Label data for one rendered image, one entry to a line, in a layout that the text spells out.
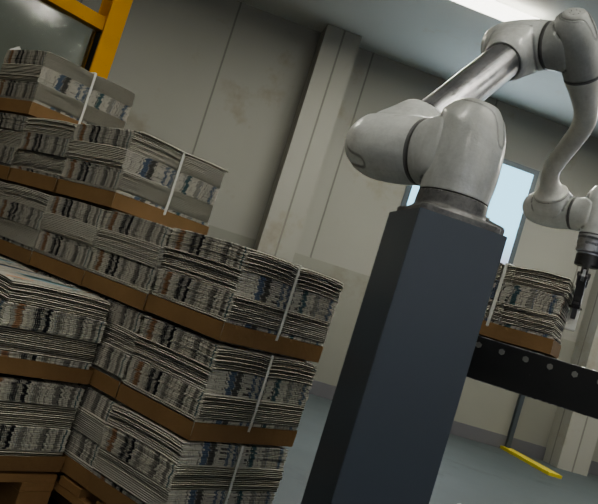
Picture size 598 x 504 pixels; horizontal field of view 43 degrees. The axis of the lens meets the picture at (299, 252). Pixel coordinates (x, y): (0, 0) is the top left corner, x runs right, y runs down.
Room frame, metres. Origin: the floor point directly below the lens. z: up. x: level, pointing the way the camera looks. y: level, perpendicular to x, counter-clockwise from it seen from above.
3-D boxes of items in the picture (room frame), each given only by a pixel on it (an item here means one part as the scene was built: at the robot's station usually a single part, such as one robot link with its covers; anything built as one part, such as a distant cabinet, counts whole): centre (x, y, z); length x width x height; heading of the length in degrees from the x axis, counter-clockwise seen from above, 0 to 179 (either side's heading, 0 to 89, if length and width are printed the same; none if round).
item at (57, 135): (2.53, 0.75, 0.95); 0.38 x 0.29 x 0.23; 139
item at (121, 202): (2.33, 0.52, 0.86); 0.38 x 0.29 x 0.04; 140
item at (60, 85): (2.72, 0.97, 0.65); 0.39 x 0.30 x 1.29; 139
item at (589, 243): (2.29, -0.84, 1.16); 0.09 x 0.09 x 0.06
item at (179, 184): (2.33, 0.52, 0.95); 0.38 x 0.29 x 0.23; 140
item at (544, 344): (2.32, -0.76, 0.83); 0.29 x 0.16 x 0.04; 155
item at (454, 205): (1.64, -0.30, 1.03); 0.22 x 0.18 x 0.06; 101
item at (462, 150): (1.64, -0.28, 1.17); 0.18 x 0.16 x 0.22; 47
